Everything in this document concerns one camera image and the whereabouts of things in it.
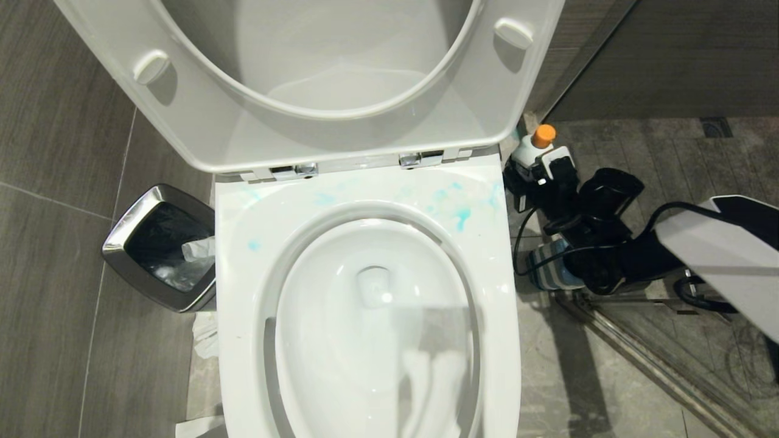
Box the black bin bag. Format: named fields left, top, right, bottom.
left=124, top=203, right=215, bottom=293

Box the chrome trash bin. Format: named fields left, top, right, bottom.
left=102, top=184, right=218, bottom=314

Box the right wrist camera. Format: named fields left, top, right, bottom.
left=539, top=145, right=575, bottom=182

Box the white paper scrap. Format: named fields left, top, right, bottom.
left=191, top=312, right=220, bottom=360
left=175, top=415, right=227, bottom=438

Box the crumpled white tissue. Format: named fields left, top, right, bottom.
left=181, top=235, right=217, bottom=264

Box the dark floor drain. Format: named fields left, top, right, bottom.
left=699, top=116, right=735, bottom=140

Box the white cleaner bottle orange cap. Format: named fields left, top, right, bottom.
left=510, top=123, right=558, bottom=178

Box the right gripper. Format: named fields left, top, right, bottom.
left=503, top=159, right=580, bottom=215

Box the striped teal toilet brush holder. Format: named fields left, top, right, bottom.
left=527, top=237, right=586, bottom=292

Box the white toilet bowl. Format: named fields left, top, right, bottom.
left=214, top=151, right=523, bottom=438

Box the metal shower door track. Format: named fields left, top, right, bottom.
left=551, top=290, right=752, bottom=438

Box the white toilet lid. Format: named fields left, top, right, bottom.
left=159, top=0, right=477, bottom=114

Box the white toilet seat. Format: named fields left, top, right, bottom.
left=54, top=0, right=567, bottom=175

